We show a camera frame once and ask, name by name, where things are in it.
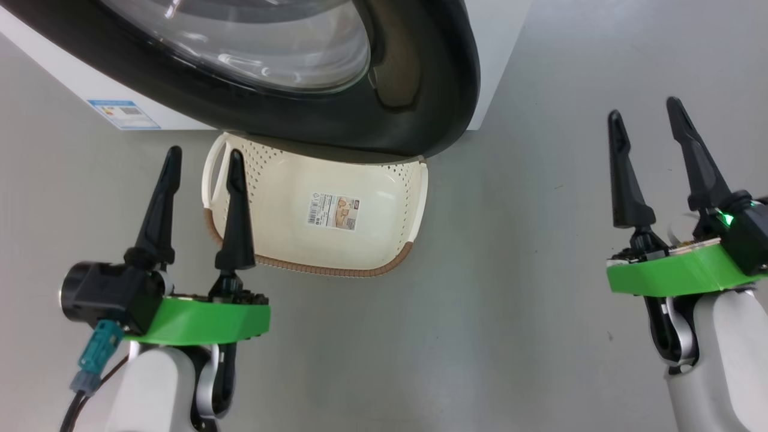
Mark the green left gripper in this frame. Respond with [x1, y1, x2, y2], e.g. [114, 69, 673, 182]
[123, 146, 271, 346]

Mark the teal left cable connector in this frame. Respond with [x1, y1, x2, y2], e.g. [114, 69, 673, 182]
[71, 320, 124, 394]

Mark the paper label sticker in basket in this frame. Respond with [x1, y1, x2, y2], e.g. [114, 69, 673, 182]
[307, 192, 361, 232]

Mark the black round washing machine door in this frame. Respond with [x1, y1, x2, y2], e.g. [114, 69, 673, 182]
[0, 0, 481, 158]

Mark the blue energy label sticker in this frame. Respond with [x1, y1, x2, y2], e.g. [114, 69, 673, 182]
[87, 99, 161, 130]

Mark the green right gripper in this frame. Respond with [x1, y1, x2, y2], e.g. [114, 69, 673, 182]
[606, 96, 768, 298]

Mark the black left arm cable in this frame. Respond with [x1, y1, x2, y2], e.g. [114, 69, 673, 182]
[60, 357, 130, 432]

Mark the cream perforated laundry basket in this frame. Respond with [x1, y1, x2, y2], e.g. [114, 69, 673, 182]
[202, 132, 429, 278]

